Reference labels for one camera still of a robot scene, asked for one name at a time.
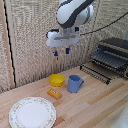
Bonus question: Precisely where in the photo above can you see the metal wire oven tray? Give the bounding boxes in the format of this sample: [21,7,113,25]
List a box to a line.
[79,63,112,85]

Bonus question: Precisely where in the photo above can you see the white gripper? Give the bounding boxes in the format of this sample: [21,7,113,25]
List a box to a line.
[45,27,81,58]

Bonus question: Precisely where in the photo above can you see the yellow bowl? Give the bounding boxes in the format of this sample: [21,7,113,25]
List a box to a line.
[48,73,67,88]

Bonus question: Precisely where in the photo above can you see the orange rectangular block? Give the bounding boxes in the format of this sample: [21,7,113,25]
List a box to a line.
[46,87,63,101]

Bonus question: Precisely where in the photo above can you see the white plate floral rim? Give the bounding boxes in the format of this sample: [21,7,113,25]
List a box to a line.
[8,96,57,128]

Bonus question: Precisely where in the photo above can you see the blue mug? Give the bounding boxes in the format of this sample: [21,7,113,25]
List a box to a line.
[67,74,85,94]

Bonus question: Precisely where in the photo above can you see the black dish rack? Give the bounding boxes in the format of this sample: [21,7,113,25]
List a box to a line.
[89,36,128,80]

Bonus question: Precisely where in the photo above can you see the black cable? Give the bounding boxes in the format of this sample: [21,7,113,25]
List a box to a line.
[79,11,128,36]

